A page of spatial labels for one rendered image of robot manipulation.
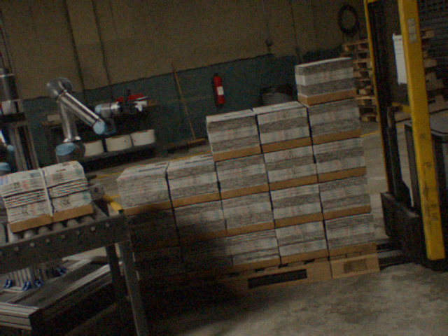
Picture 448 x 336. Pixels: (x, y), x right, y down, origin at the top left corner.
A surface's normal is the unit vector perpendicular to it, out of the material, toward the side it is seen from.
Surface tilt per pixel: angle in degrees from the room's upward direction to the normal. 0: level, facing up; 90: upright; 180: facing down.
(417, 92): 90
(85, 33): 90
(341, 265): 90
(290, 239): 90
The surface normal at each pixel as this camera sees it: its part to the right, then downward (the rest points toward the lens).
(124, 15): 0.37, 0.11
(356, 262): 0.02, 0.18
